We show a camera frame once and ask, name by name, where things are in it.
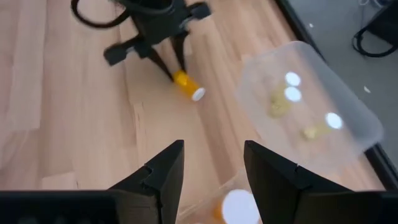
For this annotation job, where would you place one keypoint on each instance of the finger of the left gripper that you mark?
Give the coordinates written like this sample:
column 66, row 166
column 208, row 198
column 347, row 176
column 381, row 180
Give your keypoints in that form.
column 161, row 63
column 179, row 51

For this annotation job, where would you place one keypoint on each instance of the small orange medicine bottle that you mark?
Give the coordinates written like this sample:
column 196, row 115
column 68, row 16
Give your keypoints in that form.
column 186, row 84

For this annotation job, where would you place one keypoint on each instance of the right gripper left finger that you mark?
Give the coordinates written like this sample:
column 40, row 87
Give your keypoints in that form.
column 140, row 205

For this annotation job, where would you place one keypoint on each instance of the white cap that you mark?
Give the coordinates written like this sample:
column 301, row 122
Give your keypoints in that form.
column 333, row 120

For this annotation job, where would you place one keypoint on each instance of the small green medicine bottle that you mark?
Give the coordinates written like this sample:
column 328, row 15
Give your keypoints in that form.
column 293, row 94
column 293, row 78

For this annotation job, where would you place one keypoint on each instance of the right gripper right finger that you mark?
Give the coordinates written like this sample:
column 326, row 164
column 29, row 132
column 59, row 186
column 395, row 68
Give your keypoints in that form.
column 295, row 202

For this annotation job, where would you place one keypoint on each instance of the large orange medicine bottle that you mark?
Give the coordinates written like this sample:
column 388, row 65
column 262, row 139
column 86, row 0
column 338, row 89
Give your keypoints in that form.
column 237, row 207

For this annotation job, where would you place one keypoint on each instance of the black box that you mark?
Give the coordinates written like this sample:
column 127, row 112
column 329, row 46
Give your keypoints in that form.
column 388, row 18

